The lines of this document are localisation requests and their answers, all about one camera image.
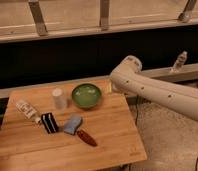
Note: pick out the white ceramic cup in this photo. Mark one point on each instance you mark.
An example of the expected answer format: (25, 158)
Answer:
(59, 98)

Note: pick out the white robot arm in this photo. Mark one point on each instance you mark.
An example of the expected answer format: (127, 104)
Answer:
(181, 99)

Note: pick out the black white striped eraser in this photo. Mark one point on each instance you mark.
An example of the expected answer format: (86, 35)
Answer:
(49, 123)

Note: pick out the green bowl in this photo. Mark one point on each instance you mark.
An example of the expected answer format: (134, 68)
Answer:
(86, 95)

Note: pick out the blue sponge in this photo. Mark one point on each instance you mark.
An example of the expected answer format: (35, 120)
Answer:
(72, 124)

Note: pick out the white plastic bottle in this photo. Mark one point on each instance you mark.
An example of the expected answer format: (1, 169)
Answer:
(29, 111)

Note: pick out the clear bottle in background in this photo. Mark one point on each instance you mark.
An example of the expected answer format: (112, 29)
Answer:
(179, 63)

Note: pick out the brown wooden handle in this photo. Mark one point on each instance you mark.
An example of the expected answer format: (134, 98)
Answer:
(86, 138)

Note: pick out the middle metal bracket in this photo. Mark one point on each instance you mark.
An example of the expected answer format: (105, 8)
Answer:
(104, 14)

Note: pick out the metal bracket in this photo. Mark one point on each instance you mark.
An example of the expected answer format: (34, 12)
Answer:
(36, 12)
(104, 14)
(185, 15)

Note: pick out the left metal bracket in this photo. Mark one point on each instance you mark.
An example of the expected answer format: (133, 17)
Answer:
(36, 12)

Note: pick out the right metal bracket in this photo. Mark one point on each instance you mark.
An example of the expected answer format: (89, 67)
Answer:
(185, 15)

